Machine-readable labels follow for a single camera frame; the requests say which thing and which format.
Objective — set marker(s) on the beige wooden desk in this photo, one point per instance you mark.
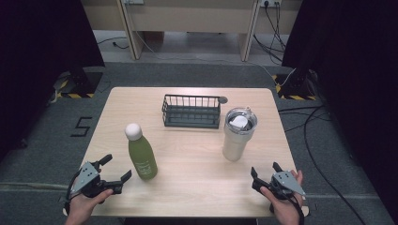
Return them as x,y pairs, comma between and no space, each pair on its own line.
194,18

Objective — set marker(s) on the white wall socket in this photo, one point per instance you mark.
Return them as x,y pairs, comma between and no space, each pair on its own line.
133,1
270,2

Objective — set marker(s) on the grey round table grommet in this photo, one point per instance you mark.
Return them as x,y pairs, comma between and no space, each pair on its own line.
223,100

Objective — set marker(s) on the black stand base striped tape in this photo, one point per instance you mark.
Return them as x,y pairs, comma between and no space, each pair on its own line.
81,82
295,86

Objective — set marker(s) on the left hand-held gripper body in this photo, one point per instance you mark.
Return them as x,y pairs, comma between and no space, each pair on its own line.
86,176

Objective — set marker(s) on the green bottle with white cap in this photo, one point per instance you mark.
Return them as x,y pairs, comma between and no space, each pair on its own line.
142,156

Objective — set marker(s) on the person's right hand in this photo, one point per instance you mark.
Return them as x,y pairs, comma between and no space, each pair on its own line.
287,211

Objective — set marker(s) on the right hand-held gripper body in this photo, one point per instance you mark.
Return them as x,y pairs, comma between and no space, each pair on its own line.
286,182

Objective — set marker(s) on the black curtain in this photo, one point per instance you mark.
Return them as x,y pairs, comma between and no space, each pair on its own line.
37,62
353,78

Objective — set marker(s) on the cream tumbler with clear lid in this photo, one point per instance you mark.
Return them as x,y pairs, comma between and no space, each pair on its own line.
236,143

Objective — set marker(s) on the person's left hand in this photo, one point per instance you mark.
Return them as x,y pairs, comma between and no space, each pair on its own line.
81,207

